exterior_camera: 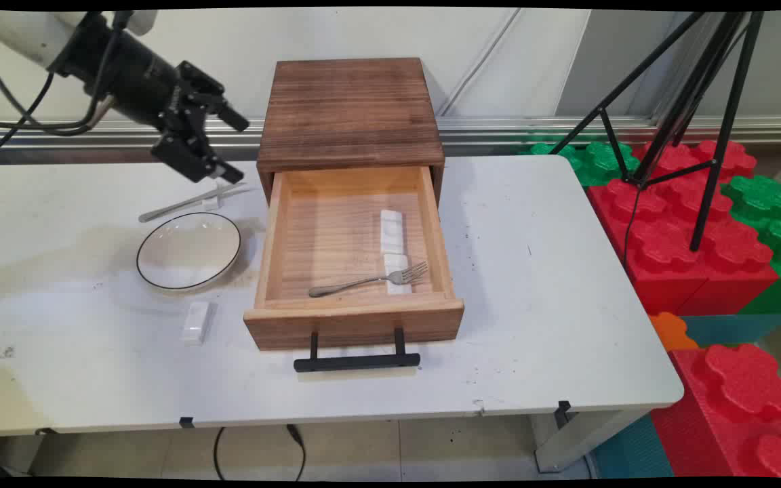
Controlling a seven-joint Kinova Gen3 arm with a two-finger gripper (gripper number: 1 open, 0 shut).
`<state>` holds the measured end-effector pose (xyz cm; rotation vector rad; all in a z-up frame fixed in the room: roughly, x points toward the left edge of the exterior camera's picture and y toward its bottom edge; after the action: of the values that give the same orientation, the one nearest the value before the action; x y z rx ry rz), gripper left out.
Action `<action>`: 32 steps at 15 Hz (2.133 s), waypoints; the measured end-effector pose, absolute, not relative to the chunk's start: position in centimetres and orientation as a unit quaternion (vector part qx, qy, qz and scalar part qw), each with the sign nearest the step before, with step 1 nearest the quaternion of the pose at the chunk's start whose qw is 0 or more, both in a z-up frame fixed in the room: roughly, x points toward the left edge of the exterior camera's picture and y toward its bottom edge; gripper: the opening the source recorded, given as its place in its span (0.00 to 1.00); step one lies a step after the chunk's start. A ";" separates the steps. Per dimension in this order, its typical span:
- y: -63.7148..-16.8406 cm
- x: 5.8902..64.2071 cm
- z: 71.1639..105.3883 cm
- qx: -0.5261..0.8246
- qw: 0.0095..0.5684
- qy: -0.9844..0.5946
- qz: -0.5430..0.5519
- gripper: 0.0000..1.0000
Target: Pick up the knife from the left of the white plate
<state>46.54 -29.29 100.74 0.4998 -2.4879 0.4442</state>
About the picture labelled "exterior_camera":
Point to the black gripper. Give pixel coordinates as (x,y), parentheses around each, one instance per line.
(123,68)

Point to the silver table knife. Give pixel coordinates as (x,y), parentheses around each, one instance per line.
(180,207)

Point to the white ceramic cutlery rest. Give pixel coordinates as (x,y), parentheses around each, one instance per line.
(397,261)
(195,323)
(392,230)
(212,198)

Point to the white bowl with black rim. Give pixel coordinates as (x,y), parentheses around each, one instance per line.
(187,251)

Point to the dark wooden drawer cabinet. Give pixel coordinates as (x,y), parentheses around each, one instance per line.
(350,108)

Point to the light wooden drawer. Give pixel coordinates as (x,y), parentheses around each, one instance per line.
(336,237)

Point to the silver fork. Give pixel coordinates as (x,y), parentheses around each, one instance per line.
(356,281)

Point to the small black table clip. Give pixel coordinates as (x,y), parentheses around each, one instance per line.
(186,422)

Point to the small green foam block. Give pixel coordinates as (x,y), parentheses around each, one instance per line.
(601,163)

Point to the large black table clip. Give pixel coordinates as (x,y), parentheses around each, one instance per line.
(562,410)

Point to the white table leg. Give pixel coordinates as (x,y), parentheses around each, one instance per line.
(567,440)

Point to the large red foam block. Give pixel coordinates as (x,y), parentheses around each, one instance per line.
(675,251)

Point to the orange foam block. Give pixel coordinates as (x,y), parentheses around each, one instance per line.
(672,332)

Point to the black tripod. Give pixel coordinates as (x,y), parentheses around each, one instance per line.
(709,88)

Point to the teal foam block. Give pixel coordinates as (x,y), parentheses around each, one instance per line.
(729,329)
(634,451)

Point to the tall green foam block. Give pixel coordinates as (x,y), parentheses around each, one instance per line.
(780,230)

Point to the white vented camera mount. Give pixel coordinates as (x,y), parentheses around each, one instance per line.
(136,20)

